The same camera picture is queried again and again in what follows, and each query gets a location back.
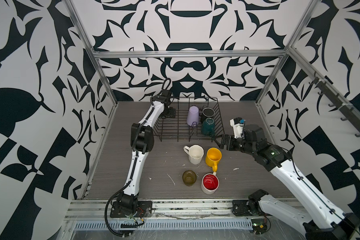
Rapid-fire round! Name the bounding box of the olive glass cup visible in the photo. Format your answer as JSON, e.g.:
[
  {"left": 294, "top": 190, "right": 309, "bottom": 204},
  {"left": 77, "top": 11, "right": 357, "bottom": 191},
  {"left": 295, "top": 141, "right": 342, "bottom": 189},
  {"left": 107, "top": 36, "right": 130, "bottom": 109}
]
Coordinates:
[{"left": 182, "top": 170, "right": 197, "bottom": 187}]

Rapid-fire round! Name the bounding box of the white slotted cable duct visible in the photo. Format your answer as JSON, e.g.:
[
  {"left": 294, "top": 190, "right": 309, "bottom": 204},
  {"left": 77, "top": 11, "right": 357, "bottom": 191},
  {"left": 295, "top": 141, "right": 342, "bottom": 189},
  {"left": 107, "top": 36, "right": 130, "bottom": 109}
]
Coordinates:
[{"left": 73, "top": 218, "right": 254, "bottom": 231}]

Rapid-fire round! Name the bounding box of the lilac cup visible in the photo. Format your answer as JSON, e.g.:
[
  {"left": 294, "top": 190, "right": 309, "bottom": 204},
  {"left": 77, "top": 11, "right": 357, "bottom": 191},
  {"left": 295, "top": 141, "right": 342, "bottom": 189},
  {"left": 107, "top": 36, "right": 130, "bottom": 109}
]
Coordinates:
[{"left": 187, "top": 106, "right": 199, "bottom": 127}]

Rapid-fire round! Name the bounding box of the cream white cup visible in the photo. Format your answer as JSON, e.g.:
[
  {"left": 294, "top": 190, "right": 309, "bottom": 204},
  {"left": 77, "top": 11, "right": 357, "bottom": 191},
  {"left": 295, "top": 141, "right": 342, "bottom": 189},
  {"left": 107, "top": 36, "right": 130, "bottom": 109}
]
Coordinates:
[{"left": 183, "top": 145, "right": 204, "bottom": 165}]

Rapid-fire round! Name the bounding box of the black wire dish rack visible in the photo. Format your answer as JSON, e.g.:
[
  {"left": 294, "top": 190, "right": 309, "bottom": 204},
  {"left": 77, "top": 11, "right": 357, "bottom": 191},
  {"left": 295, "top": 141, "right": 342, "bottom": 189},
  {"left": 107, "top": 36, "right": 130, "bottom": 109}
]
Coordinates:
[{"left": 153, "top": 97, "right": 225, "bottom": 141}]

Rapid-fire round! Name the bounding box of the white mug red inside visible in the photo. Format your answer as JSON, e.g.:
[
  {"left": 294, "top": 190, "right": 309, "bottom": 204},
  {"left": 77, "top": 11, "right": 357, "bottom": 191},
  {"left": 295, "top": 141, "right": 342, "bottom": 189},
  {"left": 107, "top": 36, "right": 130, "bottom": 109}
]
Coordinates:
[{"left": 201, "top": 172, "right": 220, "bottom": 195}]

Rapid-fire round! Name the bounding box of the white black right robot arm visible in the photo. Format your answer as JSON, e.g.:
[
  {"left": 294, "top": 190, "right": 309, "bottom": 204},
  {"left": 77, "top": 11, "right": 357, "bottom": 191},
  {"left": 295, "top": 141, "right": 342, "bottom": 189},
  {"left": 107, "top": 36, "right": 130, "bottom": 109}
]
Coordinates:
[{"left": 216, "top": 124, "right": 360, "bottom": 240}]

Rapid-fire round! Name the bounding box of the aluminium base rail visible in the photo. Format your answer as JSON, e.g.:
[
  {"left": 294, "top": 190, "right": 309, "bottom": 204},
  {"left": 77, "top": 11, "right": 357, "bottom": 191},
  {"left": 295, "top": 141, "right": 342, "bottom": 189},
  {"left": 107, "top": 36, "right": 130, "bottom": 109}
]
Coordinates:
[{"left": 65, "top": 199, "right": 233, "bottom": 220}]

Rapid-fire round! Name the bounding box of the green mug cream inside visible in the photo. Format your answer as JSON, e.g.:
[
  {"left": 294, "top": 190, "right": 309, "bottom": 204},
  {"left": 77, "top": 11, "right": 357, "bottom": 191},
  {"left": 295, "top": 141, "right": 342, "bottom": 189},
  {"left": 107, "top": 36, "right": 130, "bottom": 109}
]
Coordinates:
[{"left": 202, "top": 118, "right": 215, "bottom": 137}]

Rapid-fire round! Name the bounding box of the black mug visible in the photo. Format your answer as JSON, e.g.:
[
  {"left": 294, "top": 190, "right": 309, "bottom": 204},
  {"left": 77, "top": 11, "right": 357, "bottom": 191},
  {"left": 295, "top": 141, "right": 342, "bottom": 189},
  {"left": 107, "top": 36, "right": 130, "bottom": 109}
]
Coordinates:
[{"left": 200, "top": 108, "right": 215, "bottom": 123}]

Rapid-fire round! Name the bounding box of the grey wall hook rail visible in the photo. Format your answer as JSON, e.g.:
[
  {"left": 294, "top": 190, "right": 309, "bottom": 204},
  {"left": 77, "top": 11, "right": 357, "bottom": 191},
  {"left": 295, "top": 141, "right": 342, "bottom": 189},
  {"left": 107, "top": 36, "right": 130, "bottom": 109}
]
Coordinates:
[{"left": 308, "top": 71, "right": 360, "bottom": 145}]

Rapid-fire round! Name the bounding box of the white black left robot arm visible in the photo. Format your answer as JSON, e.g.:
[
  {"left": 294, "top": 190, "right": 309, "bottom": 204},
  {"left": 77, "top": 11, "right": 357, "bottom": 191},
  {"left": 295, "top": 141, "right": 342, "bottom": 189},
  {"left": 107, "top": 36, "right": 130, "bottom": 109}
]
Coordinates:
[{"left": 104, "top": 78, "right": 176, "bottom": 238}]

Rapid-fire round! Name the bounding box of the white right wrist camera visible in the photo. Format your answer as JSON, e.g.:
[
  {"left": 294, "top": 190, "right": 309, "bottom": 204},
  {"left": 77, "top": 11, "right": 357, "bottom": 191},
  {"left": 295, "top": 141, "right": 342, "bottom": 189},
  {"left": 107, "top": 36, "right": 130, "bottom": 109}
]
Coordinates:
[{"left": 230, "top": 117, "right": 246, "bottom": 139}]

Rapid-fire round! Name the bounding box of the yellow mug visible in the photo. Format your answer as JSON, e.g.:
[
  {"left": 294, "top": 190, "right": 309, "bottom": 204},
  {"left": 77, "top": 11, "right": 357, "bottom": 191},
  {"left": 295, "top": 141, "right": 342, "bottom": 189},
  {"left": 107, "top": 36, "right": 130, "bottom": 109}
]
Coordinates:
[{"left": 205, "top": 148, "right": 222, "bottom": 172}]

